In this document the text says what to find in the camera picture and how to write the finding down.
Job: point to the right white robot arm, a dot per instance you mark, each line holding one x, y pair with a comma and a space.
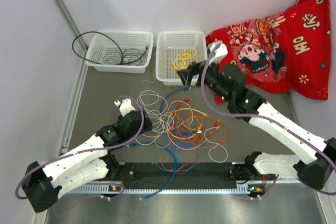
313, 158

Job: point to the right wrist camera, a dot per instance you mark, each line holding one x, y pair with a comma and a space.
220, 53

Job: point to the right white plastic basket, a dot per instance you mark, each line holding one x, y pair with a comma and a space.
175, 51

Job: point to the white plastic basket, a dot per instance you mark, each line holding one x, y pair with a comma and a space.
175, 51
120, 51

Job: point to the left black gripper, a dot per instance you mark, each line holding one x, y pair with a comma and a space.
147, 124

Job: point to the red patterned pillow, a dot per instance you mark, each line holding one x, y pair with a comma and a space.
286, 51

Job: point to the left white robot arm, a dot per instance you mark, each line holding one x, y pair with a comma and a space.
45, 184

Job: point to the left white plastic basket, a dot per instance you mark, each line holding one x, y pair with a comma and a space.
120, 51

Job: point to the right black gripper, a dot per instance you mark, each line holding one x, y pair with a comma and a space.
194, 68

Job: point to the white slotted cable duct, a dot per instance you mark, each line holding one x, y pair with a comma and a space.
106, 189

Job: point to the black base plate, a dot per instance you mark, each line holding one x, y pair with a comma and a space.
150, 173

